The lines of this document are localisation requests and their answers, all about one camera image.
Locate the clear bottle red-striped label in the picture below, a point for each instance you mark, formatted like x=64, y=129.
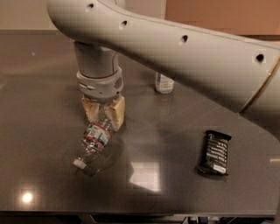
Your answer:
x=93, y=141

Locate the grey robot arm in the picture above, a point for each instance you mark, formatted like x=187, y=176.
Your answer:
x=241, y=74

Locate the black snack bar wrapper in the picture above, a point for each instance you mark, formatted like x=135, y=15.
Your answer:
x=214, y=159

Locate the upright water bottle white cap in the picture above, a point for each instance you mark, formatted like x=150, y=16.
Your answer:
x=163, y=84

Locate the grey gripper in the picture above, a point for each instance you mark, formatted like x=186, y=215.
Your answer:
x=99, y=87

